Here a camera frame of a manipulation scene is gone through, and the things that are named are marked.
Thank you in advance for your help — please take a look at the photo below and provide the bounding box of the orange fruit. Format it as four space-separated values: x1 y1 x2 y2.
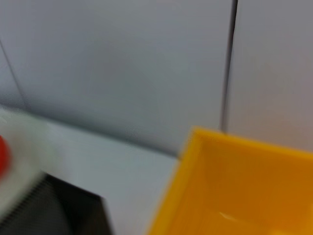
0 136 12 173

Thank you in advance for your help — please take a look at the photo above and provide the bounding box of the black mesh pen holder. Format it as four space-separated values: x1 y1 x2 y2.
0 172 114 235

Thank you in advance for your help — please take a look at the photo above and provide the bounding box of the translucent green glass fruit plate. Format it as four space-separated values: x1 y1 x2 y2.
0 105 49 221

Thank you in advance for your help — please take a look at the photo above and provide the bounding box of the yellow plastic bin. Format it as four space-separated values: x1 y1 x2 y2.
144 126 313 235

